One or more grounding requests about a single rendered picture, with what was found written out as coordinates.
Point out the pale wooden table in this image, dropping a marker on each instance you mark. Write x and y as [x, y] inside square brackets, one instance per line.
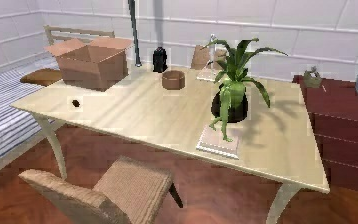
[147, 116]

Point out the brown round bowl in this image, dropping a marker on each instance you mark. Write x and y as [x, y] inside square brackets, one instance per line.
[173, 80]

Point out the white book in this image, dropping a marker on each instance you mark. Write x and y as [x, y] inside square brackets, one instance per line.
[217, 141]

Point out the clear glass lamp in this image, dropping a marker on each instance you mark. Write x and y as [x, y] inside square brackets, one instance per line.
[209, 66]

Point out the black bottle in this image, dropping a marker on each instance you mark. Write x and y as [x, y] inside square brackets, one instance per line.
[159, 60]

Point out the green house plant black pot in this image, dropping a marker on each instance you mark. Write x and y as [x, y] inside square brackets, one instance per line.
[232, 90]

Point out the brown paper bag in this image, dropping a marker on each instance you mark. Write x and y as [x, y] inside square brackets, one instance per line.
[200, 56]

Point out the black floor lamp pole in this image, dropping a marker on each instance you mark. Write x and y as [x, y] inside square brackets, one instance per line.
[134, 33]

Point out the tan woven chair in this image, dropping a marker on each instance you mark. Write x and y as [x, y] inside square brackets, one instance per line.
[120, 193]

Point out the open brown cardboard box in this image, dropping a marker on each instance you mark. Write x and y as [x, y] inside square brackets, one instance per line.
[90, 63]

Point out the small black oval object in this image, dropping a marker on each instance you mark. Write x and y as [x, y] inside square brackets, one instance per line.
[76, 103]

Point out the dark red chest of drawers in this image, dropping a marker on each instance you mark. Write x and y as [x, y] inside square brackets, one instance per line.
[340, 126]

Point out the striped bed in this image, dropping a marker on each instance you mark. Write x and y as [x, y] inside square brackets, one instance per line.
[7, 110]

